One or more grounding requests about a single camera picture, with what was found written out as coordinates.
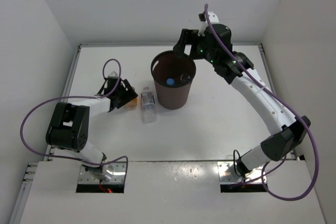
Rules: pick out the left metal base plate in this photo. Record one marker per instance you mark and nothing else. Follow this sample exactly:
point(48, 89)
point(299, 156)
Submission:
point(111, 174)

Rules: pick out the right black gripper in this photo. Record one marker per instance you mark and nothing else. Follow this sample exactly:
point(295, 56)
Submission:
point(187, 37)

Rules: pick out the metal base plate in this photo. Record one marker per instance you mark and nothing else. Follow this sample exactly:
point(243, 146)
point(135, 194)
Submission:
point(227, 175)
point(111, 174)

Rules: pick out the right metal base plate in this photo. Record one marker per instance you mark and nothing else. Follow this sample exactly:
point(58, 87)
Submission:
point(227, 175)

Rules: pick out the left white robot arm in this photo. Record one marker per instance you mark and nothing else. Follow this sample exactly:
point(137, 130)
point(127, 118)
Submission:
point(69, 124)

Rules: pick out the blue label water bottle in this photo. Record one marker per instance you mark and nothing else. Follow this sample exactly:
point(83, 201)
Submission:
point(170, 81)

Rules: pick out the orange plastic bottle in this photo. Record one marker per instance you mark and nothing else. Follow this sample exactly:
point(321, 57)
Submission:
point(132, 104)

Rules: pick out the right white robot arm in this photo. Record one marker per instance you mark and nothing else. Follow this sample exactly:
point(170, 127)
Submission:
point(286, 131)

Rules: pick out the brown plastic waste bin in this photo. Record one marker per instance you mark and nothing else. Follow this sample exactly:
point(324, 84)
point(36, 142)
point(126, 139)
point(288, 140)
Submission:
point(167, 65)

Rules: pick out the clear square plastic bottle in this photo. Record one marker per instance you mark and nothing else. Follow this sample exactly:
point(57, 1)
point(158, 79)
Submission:
point(148, 106)

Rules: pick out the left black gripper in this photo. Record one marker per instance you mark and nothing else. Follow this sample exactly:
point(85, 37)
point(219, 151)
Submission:
point(129, 94)

